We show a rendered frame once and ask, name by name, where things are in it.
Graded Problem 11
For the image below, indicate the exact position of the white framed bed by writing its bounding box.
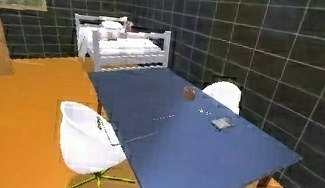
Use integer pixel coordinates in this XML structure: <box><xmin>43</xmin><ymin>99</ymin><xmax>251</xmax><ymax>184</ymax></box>
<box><xmin>69</xmin><ymin>10</ymin><xmax>173</xmax><ymax>80</ymax></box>

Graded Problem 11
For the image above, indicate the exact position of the grey baseball card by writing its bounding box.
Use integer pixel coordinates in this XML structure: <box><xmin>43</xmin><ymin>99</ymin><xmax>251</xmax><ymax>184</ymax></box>
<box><xmin>209</xmin><ymin>115</ymin><xmax>236</xmax><ymax>134</ymax></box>

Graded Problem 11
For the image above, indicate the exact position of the brown cup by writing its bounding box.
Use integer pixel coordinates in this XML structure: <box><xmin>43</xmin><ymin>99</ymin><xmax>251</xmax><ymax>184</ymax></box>
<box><xmin>182</xmin><ymin>85</ymin><xmax>197</xmax><ymax>102</ymax></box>

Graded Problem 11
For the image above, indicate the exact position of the white pillow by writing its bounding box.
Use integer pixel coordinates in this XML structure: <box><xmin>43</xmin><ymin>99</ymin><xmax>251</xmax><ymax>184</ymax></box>
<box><xmin>100</xmin><ymin>19</ymin><xmax>125</xmax><ymax>31</ymax></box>

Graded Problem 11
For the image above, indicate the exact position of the blue table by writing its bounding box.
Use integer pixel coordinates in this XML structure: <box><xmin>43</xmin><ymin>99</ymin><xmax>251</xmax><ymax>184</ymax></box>
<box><xmin>75</xmin><ymin>59</ymin><xmax>310</xmax><ymax>188</ymax></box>

